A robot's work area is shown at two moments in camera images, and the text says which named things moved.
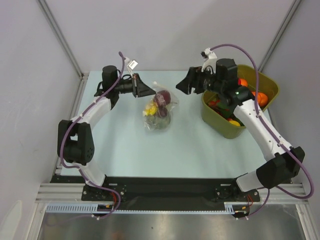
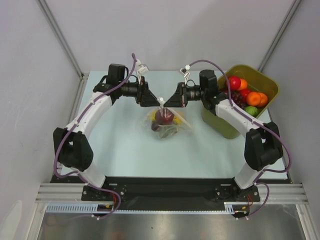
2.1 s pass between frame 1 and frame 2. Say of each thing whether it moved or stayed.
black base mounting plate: stayed
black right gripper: moved
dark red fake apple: moved
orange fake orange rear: stayed
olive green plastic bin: stayed
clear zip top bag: moved
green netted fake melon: moved
